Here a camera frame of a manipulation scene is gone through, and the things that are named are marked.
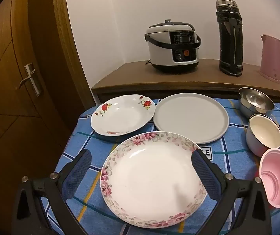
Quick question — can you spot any stainless steel bowl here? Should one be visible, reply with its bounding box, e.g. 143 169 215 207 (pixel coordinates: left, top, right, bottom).
238 87 275 118

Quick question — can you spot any wooden door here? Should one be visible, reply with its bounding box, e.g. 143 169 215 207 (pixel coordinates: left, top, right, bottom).
0 0 65 201

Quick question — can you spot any white enamel bowl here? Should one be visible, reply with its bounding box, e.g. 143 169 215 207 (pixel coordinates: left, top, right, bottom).
246 114 280 156

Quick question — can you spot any pink electric kettle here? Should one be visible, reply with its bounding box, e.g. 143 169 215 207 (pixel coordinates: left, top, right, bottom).
260 34 280 83

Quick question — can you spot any wooden cabinet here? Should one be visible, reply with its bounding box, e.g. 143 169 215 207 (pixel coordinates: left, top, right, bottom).
91 59 280 104

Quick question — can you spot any silver black rice cooker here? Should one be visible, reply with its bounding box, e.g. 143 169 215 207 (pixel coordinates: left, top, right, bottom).
144 19 202 74

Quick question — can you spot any pink floral rim plate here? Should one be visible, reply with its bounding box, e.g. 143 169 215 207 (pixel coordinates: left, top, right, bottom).
100 131 208 229

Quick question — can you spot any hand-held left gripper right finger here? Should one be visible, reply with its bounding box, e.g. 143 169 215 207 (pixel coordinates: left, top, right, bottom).
191 149 277 235

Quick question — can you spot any black thermos flask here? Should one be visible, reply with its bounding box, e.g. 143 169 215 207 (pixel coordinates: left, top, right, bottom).
216 0 244 78

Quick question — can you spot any blue plaid tablecloth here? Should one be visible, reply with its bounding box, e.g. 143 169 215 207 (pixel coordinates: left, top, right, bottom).
38 98 280 235

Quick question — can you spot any plain grey plate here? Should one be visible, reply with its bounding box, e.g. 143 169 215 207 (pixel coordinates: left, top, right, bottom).
153 93 229 144

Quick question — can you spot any metal door handle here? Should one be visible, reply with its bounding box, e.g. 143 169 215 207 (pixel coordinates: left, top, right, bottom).
16 63 43 97

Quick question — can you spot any wooden door frame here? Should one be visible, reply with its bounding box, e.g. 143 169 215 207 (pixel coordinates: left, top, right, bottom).
52 0 95 130

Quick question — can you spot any red flower white plate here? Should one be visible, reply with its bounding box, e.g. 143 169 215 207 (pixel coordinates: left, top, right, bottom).
91 94 155 136

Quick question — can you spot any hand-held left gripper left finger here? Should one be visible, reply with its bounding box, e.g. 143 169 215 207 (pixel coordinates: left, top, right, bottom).
12 149 92 235

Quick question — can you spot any pink plastic bowl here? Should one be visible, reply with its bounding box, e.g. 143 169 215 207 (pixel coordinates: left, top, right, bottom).
259 148 280 209

